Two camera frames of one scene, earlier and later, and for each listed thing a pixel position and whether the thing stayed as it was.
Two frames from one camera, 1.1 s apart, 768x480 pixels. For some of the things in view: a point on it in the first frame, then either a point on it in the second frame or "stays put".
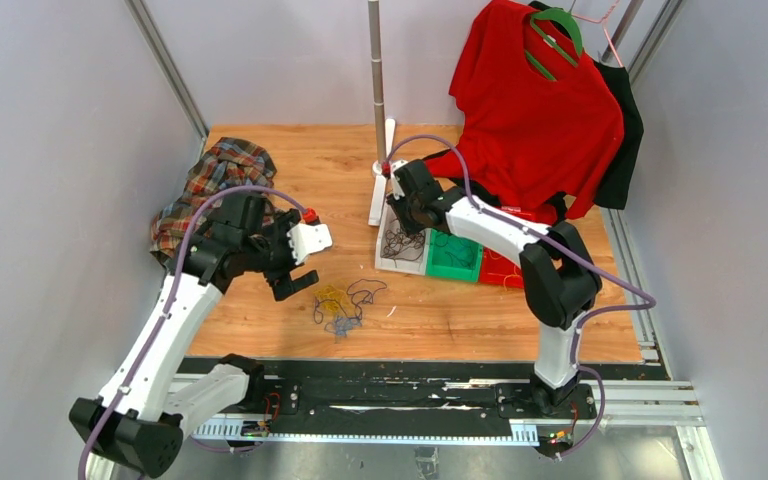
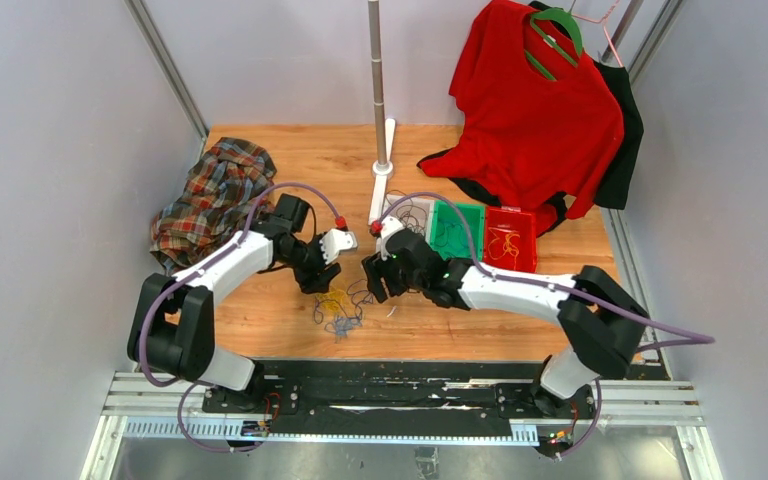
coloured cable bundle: [343, 307] stays put
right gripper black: [397, 205] to [373, 270]
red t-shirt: [537, 119] stays put
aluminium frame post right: [667, 15] stays put
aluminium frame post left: [145, 20] stays put
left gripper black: [282, 281] to [319, 279]
